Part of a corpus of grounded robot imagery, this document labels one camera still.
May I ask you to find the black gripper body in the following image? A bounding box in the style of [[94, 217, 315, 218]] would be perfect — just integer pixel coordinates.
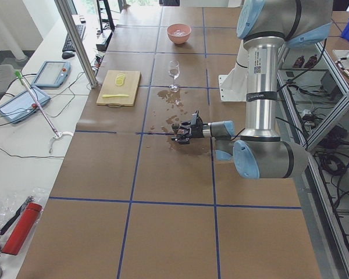
[[182, 123, 211, 138]]

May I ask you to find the steel jigger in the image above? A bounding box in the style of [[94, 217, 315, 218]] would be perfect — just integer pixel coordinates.
[[172, 123, 180, 141]]

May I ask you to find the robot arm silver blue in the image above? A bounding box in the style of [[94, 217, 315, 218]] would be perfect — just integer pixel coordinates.
[[172, 1, 333, 179]]

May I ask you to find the clear wine glass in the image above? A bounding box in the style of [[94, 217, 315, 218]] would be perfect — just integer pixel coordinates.
[[169, 60, 180, 92]]

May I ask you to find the clear ice cubes pile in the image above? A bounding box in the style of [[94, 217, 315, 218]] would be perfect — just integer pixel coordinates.
[[172, 30, 187, 37]]

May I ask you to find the bamboo cutting board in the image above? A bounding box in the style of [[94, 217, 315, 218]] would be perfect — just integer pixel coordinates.
[[96, 70, 141, 107]]

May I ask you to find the yellow plastic knife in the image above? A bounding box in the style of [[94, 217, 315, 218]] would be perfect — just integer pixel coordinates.
[[102, 94, 130, 98]]

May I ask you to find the pink bowl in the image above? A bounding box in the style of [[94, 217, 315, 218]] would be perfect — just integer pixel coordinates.
[[167, 23, 192, 45]]

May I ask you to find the silver grabber stick green tip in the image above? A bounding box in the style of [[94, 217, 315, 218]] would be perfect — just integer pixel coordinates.
[[15, 70, 74, 154]]

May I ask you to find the black computer mouse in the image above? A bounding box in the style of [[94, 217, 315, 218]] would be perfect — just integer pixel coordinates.
[[62, 51, 75, 59]]

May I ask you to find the blue teach pendant far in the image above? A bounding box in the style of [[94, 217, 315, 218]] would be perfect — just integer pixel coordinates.
[[32, 60, 71, 89]]

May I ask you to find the blue teach pendant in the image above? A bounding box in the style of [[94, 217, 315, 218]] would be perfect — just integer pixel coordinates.
[[0, 86, 51, 124], [32, 60, 71, 89]]

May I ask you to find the black keyboard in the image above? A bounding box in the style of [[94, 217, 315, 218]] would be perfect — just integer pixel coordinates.
[[62, 24, 87, 53]]

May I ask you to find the blue teach pendant near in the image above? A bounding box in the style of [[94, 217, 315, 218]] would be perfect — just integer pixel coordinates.
[[0, 86, 51, 124]]

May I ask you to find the red thermos bottle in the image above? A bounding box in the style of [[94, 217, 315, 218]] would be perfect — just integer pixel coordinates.
[[1, 202, 42, 255]]

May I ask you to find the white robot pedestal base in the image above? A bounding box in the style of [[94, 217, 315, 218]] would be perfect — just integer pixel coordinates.
[[219, 40, 248, 102]]

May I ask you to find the aluminium frame post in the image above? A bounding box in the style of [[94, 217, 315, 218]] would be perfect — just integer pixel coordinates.
[[54, 0, 98, 88]]

